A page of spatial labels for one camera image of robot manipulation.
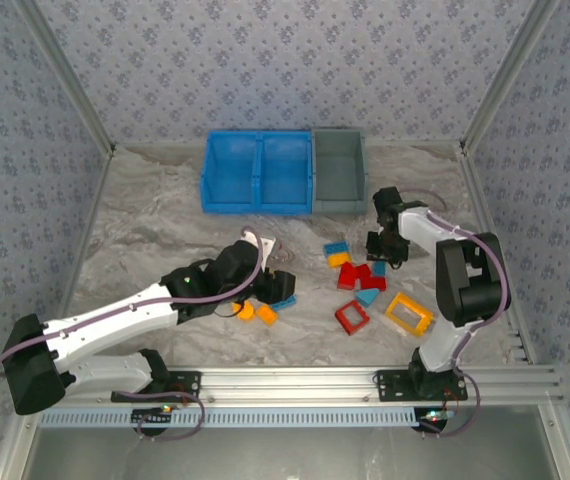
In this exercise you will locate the blue plastic bin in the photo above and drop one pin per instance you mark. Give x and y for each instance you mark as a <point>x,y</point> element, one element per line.
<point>230,170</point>
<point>285,170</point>

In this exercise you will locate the aluminium mounting rail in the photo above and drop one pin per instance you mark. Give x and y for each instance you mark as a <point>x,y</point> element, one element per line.
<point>290,382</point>

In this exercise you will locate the black controller board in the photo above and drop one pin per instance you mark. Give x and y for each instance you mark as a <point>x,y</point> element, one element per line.
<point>145,416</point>
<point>435,426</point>

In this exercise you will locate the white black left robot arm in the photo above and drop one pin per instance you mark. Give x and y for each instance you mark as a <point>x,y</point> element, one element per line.
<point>105,325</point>

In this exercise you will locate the grey metal panel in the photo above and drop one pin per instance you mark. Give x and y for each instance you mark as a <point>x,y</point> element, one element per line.
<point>290,455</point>

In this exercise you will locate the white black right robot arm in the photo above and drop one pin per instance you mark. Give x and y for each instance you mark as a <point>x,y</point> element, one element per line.
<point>470,295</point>

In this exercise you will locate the aluminium side rail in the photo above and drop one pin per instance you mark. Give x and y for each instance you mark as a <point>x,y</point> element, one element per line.
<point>477,190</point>
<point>90,215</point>

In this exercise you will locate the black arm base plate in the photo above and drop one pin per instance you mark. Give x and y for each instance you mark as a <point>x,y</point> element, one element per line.
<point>390,387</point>
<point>190,385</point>

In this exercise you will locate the yellow lego window frame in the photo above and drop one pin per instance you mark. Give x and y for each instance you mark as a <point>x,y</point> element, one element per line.
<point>391,312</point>

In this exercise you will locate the blue small lego brick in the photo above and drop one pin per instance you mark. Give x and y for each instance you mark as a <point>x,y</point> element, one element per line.
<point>379,269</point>

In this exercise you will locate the blue sloped lego piece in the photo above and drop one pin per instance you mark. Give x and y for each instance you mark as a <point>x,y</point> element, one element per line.
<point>366,298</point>

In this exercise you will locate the yellow half-round lego piece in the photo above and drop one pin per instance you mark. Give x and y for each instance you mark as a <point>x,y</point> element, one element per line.
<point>245,312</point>

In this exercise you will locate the red lego window frame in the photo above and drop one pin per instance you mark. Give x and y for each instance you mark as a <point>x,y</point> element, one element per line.
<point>352,328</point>

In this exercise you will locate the grey plastic bin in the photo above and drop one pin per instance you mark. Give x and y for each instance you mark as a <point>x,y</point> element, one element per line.
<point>340,170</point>

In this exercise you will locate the aluminium frame post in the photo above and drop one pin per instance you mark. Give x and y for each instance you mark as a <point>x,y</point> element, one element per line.
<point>66,75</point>
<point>506,75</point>

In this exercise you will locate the orange lego brick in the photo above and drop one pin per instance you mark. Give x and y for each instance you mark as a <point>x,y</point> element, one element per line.
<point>266,315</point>

